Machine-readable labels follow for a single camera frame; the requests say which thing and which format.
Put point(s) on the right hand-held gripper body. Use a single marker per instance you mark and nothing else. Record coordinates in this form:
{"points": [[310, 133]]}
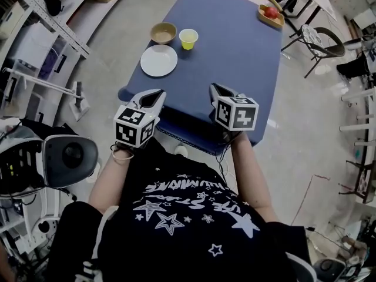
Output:
{"points": [[238, 113]]}

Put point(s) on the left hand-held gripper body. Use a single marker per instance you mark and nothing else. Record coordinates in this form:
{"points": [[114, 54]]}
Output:
{"points": [[132, 126]]}

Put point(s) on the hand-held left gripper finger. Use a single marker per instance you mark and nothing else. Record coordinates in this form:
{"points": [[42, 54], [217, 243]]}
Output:
{"points": [[161, 106], [136, 98]]}

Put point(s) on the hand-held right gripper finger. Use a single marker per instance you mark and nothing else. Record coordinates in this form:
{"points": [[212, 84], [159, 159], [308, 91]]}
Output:
{"points": [[213, 97], [227, 92]]}

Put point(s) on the white round plate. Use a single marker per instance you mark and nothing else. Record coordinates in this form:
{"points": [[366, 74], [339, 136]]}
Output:
{"points": [[158, 60]]}

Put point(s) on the yellow plastic cup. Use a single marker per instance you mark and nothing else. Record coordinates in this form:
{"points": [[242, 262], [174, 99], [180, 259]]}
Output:
{"points": [[188, 40]]}

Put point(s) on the tan wooden bowl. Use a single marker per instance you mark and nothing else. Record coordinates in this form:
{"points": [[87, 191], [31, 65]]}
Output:
{"points": [[163, 34]]}

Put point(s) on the person's right forearm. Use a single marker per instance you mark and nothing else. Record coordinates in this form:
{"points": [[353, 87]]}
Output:
{"points": [[249, 172]]}

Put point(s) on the person's left forearm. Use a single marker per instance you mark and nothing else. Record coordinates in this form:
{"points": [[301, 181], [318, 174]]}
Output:
{"points": [[113, 181]]}

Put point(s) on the blue cloth table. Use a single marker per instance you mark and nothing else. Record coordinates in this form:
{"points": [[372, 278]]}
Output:
{"points": [[229, 54]]}

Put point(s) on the gray white headset device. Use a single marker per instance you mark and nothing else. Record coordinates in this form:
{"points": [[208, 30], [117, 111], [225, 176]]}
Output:
{"points": [[70, 157]]}

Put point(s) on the wooden tray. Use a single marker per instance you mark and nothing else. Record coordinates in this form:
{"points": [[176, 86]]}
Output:
{"points": [[274, 22]]}

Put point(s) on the red apple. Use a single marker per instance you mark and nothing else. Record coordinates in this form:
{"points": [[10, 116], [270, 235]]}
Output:
{"points": [[271, 12]]}

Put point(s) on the clear storage box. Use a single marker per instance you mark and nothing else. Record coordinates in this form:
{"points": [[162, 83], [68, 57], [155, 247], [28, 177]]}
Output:
{"points": [[50, 66], [29, 43]]}

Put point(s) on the dark wicker chair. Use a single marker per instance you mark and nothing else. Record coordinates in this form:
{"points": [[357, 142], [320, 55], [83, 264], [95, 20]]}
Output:
{"points": [[311, 37]]}

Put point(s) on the white metal shelving rack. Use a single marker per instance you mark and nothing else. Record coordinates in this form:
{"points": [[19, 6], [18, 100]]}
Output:
{"points": [[55, 25]]}

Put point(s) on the person's black printed T-shirt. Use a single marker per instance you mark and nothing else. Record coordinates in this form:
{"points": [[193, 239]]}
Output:
{"points": [[191, 234]]}

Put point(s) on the dark wooden stand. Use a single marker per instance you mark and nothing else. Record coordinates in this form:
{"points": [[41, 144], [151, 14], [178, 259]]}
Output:
{"points": [[367, 184]]}

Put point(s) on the gray round device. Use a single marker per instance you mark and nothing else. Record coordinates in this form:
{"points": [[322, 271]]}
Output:
{"points": [[326, 267]]}

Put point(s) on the white frame rack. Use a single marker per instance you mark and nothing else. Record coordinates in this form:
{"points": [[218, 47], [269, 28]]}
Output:
{"points": [[358, 95]]}

